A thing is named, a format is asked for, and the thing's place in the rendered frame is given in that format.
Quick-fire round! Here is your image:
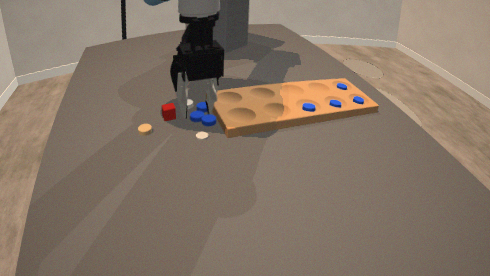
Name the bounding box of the blue disc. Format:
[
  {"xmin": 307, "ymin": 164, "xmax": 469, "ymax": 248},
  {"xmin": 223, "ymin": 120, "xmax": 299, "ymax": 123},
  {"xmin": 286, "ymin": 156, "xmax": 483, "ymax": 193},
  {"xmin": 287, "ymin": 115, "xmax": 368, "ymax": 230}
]
[
  {"xmin": 190, "ymin": 111, "xmax": 204, "ymax": 122},
  {"xmin": 353, "ymin": 96, "xmax": 364, "ymax": 104},
  {"xmin": 302, "ymin": 103, "xmax": 316, "ymax": 112},
  {"xmin": 202, "ymin": 115, "xmax": 216, "ymax": 126},
  {"xmin": 337, "ymin": 83, "xmax": 347, "ymax": 90},
  {"xmin": 197, "ymin": 102, "xmax": 208, "ymax": 112},
  {"xmin": 329, "ymin": 100, "xmax": 342, "ymax": 108}
]

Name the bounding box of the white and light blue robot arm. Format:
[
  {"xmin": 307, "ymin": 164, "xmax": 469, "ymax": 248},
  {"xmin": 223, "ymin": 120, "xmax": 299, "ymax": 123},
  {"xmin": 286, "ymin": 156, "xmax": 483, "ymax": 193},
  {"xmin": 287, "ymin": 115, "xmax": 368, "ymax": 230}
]
[{"xmin": 144, "ymin": 0, "xmax": 220, "ymax": 41}]

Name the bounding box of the orange tray with round pockets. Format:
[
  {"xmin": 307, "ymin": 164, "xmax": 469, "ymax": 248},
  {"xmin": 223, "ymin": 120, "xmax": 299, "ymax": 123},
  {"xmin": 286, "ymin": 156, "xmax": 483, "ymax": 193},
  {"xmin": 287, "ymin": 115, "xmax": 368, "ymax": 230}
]
[{"xmin": 212, "ymin": 78, "xmax": 379, "ymax": 138}]

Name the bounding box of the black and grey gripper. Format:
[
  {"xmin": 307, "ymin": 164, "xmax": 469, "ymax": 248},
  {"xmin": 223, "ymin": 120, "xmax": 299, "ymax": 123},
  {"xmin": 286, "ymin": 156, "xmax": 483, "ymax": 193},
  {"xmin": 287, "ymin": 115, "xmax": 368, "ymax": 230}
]
[{"xmin": 170, "ymin": 12, "xmax": 224, "ymax": 118}]

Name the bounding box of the red block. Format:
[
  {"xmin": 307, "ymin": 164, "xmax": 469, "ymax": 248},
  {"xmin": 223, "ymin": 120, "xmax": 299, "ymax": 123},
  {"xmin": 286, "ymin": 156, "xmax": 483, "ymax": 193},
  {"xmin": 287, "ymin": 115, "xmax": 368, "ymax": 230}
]
[{"xmin": 162, "ymin": 103, "xmax": 176, "ymax": 121}]

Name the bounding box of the orange disc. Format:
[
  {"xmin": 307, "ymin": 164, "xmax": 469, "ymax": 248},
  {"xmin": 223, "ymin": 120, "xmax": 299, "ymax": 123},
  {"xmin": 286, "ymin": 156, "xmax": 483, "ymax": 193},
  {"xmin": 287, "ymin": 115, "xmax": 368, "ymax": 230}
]
[{"xmin": 138, "ymin": 124, "xmax": 152, "ymax": 136}]

